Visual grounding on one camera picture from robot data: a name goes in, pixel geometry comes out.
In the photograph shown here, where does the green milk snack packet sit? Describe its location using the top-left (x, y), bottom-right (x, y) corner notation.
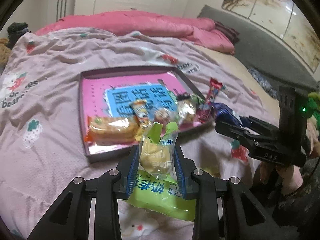
top-left (126, 170), bottom-right (196, 222)

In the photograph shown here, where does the orange cracker snack pack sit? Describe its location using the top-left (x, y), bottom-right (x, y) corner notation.
top-left (84, 116), bottom-right (139, 144)

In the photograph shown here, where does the blue wafer snack packet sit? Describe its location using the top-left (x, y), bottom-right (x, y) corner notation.
top-left (212, 102), bottom-right (251, 128)

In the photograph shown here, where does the red cartoon snack bag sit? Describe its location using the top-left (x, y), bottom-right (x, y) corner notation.
top-left (196, 77), bottom-right (223, 123)

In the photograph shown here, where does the clear bag red candy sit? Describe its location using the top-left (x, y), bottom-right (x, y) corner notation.
top-left (154, 108), bottom-right (175, 126)

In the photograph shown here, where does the clear bag brown pastry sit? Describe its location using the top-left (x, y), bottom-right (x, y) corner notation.
top-left (177, 98), bottom-right (196, 126)

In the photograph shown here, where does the yellow snack packet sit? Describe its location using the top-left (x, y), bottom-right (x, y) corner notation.
top-left (130, 99), bottom-right (151, 129)

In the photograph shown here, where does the dark green candy packet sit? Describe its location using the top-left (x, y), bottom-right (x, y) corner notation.
top-left (191, 94), bottom-right (206, 109)

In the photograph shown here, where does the operator right hand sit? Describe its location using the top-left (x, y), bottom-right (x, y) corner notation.
top-left (259, 161), bottom-right (303, 196)

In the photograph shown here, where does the grey headboard cushion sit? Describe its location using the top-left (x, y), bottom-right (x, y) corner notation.
top-left (198, 5), bottom-right (318, 92)

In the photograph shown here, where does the pink children's book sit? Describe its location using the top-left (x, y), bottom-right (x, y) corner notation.
top-left (82, 70), bottom-right (206, 153)

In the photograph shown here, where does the pink strawberry print bedsheet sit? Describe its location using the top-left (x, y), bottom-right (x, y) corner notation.
top-left (1, 28), bottom-right (279, 238)

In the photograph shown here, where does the dark striped pillow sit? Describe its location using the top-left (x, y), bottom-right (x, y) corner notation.
top-left (215, 21), bottom-right (240, 44)

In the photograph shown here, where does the pink quilted duvet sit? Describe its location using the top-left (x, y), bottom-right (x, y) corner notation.
top-left (36, 10), bottom-right (235, 54)

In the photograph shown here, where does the black clothes pile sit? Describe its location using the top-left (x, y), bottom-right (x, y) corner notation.
top-left (7, 22), bottom-right (30, 49)

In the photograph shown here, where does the flower wall painting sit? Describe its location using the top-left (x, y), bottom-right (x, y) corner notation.
top-left (222, 0), bottom-right (319, 73)

